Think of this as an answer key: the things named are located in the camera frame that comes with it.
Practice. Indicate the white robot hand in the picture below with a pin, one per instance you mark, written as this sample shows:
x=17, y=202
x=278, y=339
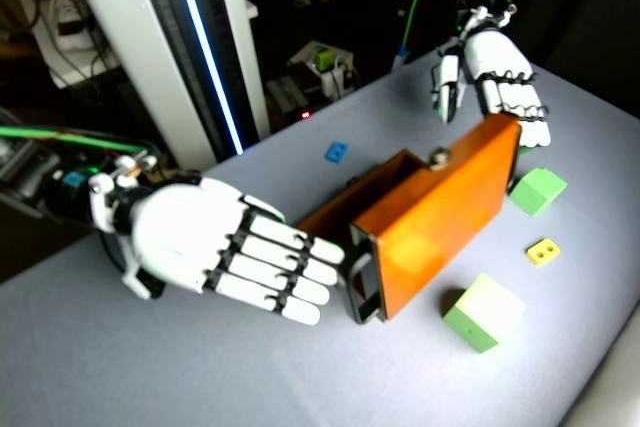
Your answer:
x=492, y=54
x=180, y=227

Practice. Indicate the orange wooden box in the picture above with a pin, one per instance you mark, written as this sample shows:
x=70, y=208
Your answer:
x=440, y=217

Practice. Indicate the small green two-hole block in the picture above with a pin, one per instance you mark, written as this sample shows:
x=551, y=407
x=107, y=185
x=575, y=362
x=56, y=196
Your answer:
x=526, y=149

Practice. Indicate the grey table cloth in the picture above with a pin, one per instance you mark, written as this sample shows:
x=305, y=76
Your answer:
x=200, y=357

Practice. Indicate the green house-shaped block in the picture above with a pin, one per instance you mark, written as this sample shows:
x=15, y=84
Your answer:
x=537, y=192

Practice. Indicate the white power adapter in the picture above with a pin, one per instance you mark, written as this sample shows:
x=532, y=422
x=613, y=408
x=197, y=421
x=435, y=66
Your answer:
x=334, y=82

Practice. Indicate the green yellow plug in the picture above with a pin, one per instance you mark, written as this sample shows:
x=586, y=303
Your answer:
x=323, y=58

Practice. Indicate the small blue two-hole block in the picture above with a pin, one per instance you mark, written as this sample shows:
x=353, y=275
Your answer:
x=337, y=152

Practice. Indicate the white power strip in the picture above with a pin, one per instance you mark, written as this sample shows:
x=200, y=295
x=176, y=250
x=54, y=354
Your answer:
x=302, y=54

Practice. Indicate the small yellow two-hole block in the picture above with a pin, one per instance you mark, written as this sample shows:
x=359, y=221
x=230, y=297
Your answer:
x=543, y=252

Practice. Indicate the white column with blue light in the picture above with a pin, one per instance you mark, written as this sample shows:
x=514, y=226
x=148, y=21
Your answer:
x=125, y=22

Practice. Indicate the white device on shelf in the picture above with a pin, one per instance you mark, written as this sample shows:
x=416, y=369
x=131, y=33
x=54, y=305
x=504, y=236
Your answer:
x=70, y=17

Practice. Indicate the large green cube block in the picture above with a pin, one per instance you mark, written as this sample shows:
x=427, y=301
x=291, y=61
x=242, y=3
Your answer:
x=482, y=314

